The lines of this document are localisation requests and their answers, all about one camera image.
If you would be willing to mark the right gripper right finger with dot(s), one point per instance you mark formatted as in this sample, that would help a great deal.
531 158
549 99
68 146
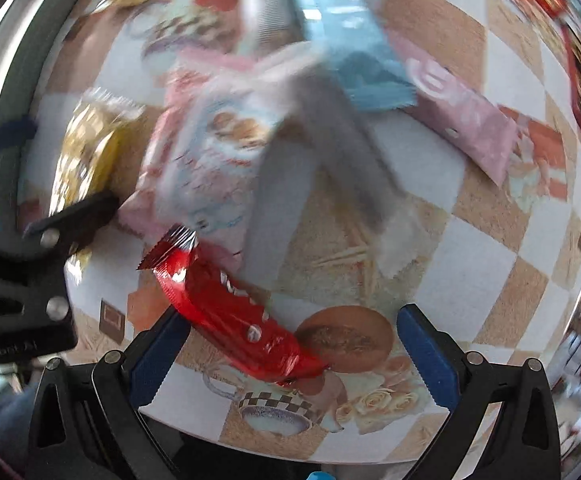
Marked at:
524 443

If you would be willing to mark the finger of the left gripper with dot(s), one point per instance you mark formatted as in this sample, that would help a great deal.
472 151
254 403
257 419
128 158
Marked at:
17 132
74 228

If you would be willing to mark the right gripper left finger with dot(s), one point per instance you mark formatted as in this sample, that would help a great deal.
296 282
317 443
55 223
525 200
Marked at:
86 421

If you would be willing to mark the gold yellow snack packet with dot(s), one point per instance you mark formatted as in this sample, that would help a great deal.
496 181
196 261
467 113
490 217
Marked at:
99 125

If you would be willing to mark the pink cranberry snack packet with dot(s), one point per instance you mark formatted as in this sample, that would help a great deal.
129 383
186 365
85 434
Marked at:
202 161

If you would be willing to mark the red snack bar wrapper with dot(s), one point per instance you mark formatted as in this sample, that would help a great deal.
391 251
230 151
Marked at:
190 274

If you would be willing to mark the light blue snack packet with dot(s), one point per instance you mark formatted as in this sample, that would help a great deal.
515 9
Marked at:
357 53

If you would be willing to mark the silver grey snack packet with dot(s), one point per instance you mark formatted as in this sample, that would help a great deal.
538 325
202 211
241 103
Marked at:
325 132

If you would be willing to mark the white tray with green rim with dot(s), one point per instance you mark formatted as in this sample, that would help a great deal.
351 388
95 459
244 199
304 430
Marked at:
30 35

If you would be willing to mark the pale pink snack packet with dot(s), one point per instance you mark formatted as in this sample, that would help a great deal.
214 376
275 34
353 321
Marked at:
461 115

